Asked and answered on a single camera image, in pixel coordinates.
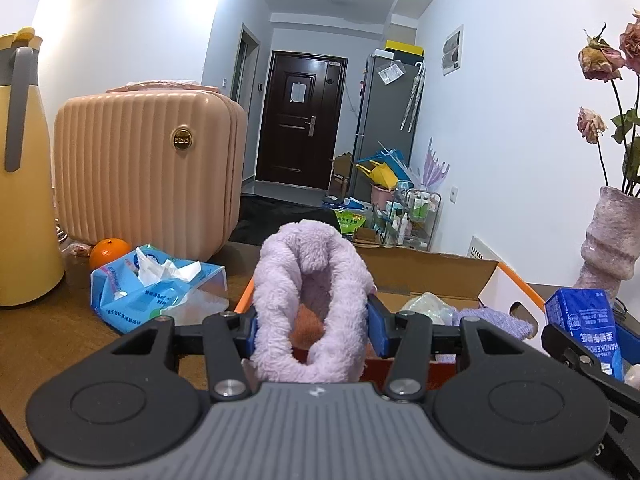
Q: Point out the white paper notice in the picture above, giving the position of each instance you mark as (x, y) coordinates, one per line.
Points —
(298, 91)

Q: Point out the black cloth bundle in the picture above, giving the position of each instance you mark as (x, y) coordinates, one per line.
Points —
(270, 217)

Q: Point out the blue bags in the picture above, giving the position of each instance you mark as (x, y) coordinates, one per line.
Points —
(397, 160)

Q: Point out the white wall socket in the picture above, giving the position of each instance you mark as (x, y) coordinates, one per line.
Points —
(454, 195)

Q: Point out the small wrapped snack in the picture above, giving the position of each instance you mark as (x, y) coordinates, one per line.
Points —
(77, 255)

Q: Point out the white wall panel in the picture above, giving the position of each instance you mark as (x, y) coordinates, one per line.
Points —
(453, 50)

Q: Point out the yellow bag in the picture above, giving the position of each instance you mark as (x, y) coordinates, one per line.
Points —
(382, 175)

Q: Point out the yellow thermos jug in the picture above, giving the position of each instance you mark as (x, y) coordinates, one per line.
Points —
(25, 210)

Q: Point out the small brown carton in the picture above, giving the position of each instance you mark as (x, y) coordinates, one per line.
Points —
(365, 235)

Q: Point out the white folded umbrella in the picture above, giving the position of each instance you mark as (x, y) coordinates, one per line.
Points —
(414, 95)

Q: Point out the pink bucket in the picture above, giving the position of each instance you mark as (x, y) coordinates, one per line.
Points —
(381, 197)

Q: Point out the pink textured vase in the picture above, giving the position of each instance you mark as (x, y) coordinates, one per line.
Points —
(607, 240)

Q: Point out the blue soft tissue pack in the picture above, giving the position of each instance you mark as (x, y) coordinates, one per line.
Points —
(130, 295)

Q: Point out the white leaning board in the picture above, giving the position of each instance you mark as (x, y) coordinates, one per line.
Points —
(482, 249)

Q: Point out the dark brown entrance door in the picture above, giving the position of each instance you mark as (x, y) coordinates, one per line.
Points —
(295, 135)

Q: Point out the clear plastic bag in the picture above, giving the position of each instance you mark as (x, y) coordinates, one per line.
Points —
(425, 305)
(391, 73)

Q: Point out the lilac fluffy slipper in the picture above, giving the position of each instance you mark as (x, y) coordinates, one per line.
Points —
(340, 285)

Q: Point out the orange fruit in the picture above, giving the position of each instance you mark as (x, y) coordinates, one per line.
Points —
(107, 255)

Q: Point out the bunch of dried roses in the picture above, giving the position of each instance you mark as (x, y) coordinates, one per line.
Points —
(600, 60)

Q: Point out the purple wall decal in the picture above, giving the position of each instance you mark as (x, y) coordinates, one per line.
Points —
(434, 167)

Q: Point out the pink ribbed suitcase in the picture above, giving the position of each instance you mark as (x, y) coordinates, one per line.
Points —
(145, 170)

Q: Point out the grey framed side door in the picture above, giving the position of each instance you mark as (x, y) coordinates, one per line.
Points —
(245, 70)

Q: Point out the small blue tissue packet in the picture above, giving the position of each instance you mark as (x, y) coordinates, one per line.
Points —
(585, 317)

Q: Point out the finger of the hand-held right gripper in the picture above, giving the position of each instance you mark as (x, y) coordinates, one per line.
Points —
(631, 340)
(582, 362)

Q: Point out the red and orange cardboard box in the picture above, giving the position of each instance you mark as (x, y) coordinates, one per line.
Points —
(440, 272)

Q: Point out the yellow and black box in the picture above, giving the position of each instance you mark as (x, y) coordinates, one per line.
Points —
(404, 46)

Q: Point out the green packet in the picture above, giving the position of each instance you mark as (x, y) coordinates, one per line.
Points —
(350, 222)

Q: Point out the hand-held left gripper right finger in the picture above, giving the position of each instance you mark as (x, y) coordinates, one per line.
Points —
(380, 327)

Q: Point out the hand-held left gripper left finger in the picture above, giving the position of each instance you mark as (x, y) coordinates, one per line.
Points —
(251, 332)

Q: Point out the grey refrigerator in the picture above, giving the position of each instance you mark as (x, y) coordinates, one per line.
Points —
(380, 115)

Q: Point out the open brown carton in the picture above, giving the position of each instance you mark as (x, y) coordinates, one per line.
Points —
(341, 172)

